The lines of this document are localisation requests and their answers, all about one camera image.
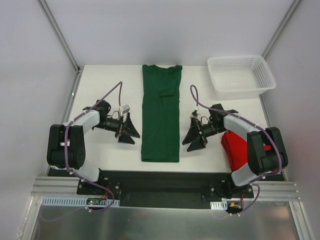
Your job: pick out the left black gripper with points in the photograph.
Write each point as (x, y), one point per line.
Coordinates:
(122, 127)

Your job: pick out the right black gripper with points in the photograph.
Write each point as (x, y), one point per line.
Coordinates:
(200, 131)

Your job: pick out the green t shirt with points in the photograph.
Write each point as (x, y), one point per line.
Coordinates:
(161, 114)

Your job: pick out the white plastic basket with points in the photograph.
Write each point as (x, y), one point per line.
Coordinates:
(240, 77)

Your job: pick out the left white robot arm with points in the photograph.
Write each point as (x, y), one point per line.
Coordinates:
(66, 142)

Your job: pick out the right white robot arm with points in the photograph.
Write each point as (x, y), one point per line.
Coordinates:
(252, 151)

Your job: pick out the red folded t shirt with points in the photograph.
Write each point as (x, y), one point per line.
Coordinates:
(236, 149)

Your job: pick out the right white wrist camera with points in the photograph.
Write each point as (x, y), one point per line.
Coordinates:
(196, 115)

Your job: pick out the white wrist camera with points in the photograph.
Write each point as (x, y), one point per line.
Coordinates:
(196, 115)
(124, 109)

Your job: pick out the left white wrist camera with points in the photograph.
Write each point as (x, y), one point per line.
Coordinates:
(124, 109)

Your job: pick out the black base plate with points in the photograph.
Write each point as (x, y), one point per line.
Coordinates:
(174, 201)

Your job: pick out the right white cable duct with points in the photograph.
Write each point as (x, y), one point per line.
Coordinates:
(219, 205)

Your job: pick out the white cable duct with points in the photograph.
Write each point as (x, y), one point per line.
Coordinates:
(64, 201)
(219, 205)

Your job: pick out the aluminium frame rail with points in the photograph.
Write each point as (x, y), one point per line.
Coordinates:
(71, 186)

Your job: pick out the left white cable duct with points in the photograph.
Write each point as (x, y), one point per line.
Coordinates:
(64, 201)

